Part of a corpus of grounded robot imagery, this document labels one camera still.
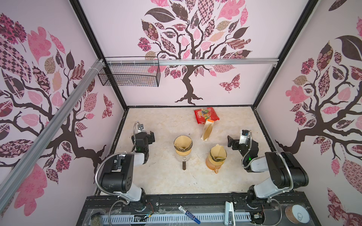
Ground orange glass pitcher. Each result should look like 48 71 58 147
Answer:
206 158 225 174

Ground orange coffee filter pack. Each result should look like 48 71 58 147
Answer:
201 119 215 141

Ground brown paper coffee filter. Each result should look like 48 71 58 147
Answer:
174 135 193 152

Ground clear ribbed glass dripper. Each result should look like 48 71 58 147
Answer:
173 135 193 153

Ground green glass dripper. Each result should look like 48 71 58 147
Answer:
207 154 226 165

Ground clear glass carafe brown handle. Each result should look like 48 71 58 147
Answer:
176 154 191 170

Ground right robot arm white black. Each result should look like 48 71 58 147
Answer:
227 131 309 206

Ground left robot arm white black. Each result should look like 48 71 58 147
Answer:
95 131 155 204

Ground red snack bag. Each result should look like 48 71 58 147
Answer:
194 107 220 124

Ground blue white marker pen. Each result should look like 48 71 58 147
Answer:
178 205 201 225

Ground brown tape roll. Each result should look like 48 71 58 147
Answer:
285 205 310 224

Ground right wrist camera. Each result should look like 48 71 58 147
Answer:
239 130 250 145

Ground black wire basket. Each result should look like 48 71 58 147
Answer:
98 56 161 87

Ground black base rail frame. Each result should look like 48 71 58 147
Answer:
76 192 320 226

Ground white slotted cable duct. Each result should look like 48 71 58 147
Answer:
101 212 252 226

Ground back aluminium rail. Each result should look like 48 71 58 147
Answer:
106 58 279 66

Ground aluminium rail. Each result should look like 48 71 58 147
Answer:
1 59 105 211
106 58 279 66

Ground left aluminium rail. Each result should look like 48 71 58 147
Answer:
1 59 105 211

